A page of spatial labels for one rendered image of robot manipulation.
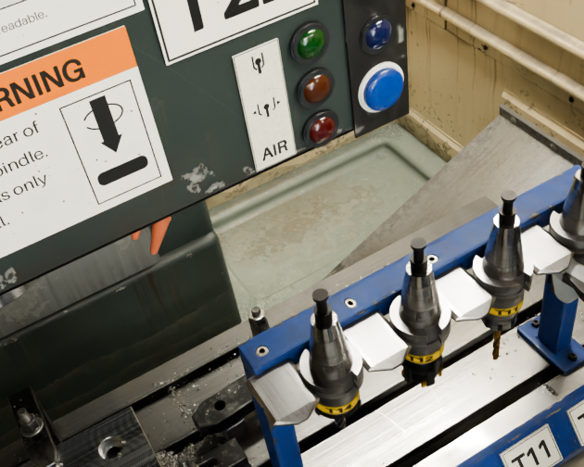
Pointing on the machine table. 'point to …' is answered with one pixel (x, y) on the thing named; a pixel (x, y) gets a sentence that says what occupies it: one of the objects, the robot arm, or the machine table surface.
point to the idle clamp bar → (234, 407)
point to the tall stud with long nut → (258, 320)
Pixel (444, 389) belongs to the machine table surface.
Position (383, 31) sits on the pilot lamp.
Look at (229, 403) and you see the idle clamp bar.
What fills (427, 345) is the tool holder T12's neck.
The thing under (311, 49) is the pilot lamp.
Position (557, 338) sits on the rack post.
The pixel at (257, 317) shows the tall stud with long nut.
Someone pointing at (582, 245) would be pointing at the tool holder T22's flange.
